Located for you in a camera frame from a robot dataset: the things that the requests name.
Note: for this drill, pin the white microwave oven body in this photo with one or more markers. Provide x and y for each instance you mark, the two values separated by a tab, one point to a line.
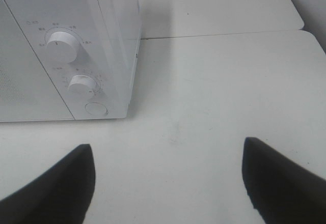
109	33

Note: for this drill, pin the round white door button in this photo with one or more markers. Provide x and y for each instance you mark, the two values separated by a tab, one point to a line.
96	109

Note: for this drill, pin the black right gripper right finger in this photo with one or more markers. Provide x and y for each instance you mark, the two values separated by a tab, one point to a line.
279	189

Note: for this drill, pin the white timer knob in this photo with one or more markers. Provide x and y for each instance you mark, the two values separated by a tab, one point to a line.
83	86

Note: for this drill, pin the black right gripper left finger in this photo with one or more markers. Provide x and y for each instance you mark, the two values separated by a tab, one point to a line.
62	194

